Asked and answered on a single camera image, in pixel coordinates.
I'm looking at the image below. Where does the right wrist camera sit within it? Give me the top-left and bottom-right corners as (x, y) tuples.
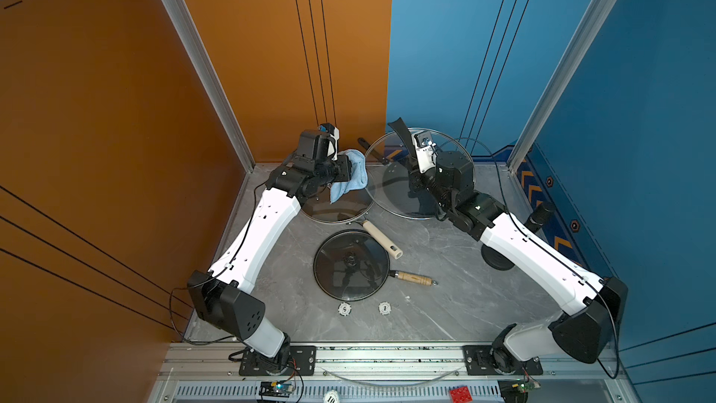
(412, 130), (436, 174)

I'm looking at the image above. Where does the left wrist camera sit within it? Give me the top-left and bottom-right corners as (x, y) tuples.
(319, 122), (339, 160)

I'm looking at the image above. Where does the black wok black handle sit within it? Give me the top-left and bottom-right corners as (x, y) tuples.
(359, 128), (475, 219)

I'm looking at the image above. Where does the red perforated block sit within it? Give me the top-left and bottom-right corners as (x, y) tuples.
(449, 386), (473, 403)

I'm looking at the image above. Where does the brown wok cream handle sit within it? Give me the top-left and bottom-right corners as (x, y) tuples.
(302, 201), (404, 259)

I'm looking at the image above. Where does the light blue microfibre cloth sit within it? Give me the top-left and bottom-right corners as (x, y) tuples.
(330, 149), (368, 204)

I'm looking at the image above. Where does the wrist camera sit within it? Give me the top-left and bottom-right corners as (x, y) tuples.
(319, 122), (339, 160)
(412, 130), (436, 174)

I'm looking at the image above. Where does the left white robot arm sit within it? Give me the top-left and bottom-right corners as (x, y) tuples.
(186, 123), (352, 373)

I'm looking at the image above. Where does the small pan wooden handle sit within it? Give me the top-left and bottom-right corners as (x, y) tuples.
(312, 228), (439, 303)

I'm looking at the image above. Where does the left aluminium corner post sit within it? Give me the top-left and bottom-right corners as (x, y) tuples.
(160, 0), (255, 173)

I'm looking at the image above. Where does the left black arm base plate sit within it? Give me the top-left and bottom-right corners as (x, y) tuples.
(239, 344), (317, 377)

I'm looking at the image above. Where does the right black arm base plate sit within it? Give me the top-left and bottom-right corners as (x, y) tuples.
(462, 344), (544, 376)

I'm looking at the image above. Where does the white round marker one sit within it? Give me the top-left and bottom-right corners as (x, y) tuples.
(379, 302), (392, 315)

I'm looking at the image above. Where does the white round numbered tag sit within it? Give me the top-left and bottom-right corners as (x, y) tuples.
(323, 390), (340, 403)

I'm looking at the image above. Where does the green circuit board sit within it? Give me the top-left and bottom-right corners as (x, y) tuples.
(257, 381), (296, 402)

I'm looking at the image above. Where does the aluminium corner post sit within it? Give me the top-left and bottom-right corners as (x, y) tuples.
(506, 0), (618, 175)
(160, 0), (255, 173)

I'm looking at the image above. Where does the aluminium front rail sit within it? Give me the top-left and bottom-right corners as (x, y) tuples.
(158, 341), (615, 382)

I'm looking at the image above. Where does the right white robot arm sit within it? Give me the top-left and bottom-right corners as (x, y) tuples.
(409, 147), (628, 374)

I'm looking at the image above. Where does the small board with wires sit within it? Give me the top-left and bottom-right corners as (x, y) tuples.
(512, 380), (542, 395)

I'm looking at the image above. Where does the white round marker five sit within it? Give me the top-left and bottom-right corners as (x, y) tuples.
(337, 302), (352, 316)

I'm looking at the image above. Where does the right aluminium corner post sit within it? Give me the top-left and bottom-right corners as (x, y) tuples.
(506, 0), (618, 175)

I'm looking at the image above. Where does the large glass pot lid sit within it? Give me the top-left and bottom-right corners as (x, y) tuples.
(301, 186), (373, 225)

